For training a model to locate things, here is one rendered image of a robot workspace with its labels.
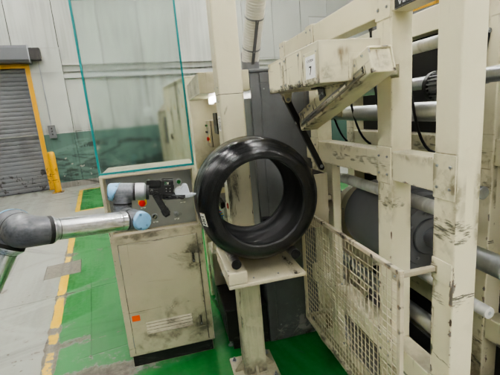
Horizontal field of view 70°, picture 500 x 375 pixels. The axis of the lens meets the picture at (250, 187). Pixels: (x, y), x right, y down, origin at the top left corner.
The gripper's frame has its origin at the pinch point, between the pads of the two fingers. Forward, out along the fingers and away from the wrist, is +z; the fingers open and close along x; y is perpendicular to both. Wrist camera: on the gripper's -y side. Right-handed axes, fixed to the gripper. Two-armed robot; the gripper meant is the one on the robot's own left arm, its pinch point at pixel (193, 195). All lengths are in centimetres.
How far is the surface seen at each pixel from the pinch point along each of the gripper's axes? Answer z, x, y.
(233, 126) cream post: 22.7, 26.5, 30.1
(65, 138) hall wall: -254, 853, -29
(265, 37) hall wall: 301, 961, 285
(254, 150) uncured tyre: 24.5, -11.0, 21.2
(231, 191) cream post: 22.8, 26.6, -3.9
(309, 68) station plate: 40, -28, 53
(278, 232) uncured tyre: 45, 11, -22
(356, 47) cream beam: 54, -35, 60
